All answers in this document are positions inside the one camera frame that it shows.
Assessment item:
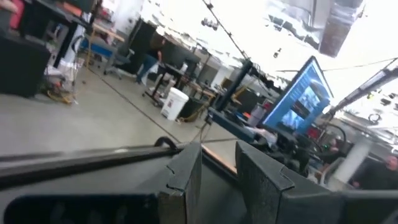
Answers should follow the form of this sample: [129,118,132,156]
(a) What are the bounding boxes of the white plastic bucket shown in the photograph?
[160,87,190,121]

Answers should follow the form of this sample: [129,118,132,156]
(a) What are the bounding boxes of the black monitor pole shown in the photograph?
[217,59,254,112]

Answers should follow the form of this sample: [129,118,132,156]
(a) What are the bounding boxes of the black cabinet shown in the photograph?
[0,29,51,98]

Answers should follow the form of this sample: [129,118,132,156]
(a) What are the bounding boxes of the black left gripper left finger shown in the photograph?
[157,141,203,224]

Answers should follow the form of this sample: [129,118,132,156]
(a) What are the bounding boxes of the blue screen monitor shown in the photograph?
[263,55,334,135]

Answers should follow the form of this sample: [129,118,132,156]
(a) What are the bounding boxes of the grey office chair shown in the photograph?
[103,45,135,80]

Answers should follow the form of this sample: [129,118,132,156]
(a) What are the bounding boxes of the black table mat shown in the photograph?
[0,154,249,224]

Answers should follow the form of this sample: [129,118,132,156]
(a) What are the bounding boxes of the black aluminium table frame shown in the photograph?
[0,136,239,191]

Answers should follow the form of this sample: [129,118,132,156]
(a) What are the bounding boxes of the person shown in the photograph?
[136,32,166,85]
[349,154,398,191]

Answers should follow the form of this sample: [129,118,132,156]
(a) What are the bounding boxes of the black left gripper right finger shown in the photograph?
[234,139,295,224]

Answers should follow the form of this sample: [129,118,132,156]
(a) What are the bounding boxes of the grey purple cup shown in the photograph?
[248,104,267,128]

